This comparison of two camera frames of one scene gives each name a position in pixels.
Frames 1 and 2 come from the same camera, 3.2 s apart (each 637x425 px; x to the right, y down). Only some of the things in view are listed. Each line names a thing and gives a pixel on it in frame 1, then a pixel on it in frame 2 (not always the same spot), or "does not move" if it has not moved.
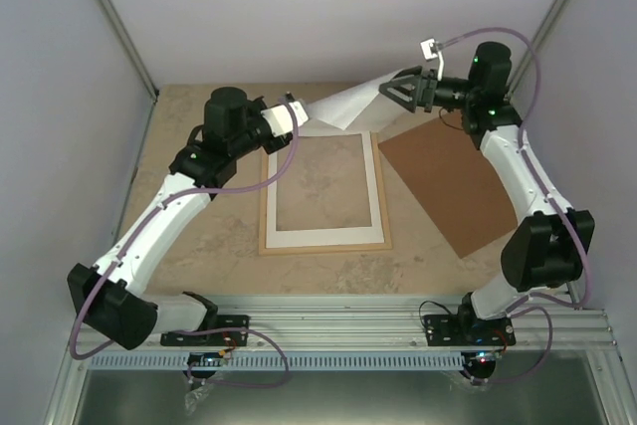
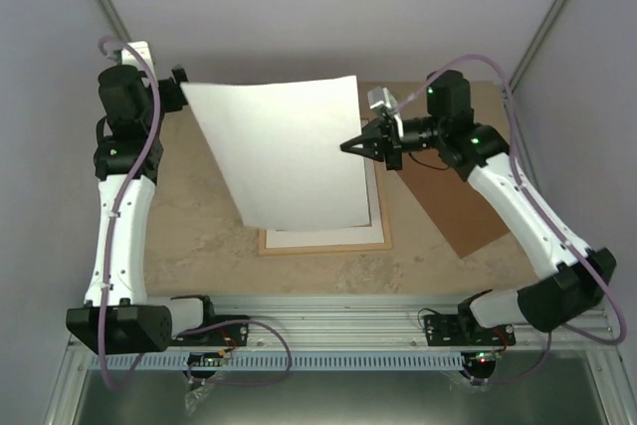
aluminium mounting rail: (389, 326) does not move
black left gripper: (287, 137) -> (175, 102)
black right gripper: (424, 91) -> (367, 143)
